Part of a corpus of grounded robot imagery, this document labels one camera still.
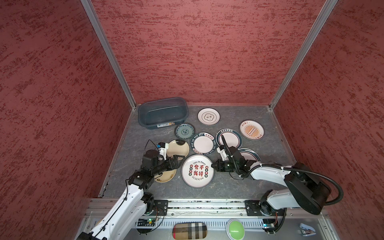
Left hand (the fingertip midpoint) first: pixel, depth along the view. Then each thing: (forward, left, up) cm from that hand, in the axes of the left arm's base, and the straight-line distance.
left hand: (180, 161), depth 80 cm
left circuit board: (-27, +14, -10) cm, 31 cm away
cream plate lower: (-5, +9, -10) cm, 14 cm away
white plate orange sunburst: (+30, -50, -10) cm, 59 cm away
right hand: (-1, -18, -8) cm, 19 cm away
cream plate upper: (+13, +5, -11) cm, 18 cm away
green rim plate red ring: (+23, -34, -10) cm, 42 cm away
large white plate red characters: (-2, -10, -9) cm, 13 cm away
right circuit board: (-27, -45, -10) cm, 53 cm away
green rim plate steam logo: (+10, -43, -10) cm, 46 cm away
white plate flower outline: (+41, -18, -10) cm, 46 cm away
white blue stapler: (-29, -61, -9) cm, 69 cm away
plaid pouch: (-30, -7, -6) cm, 31 cm away
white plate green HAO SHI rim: (+17, -14, -10) cm, 24 cm away
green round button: (-29, -28, -9) cm, 41 cm away
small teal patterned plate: (+28, 0, -11) cm, 30 cm away
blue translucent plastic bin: (+46, +19, -10) cm, 51 cm away
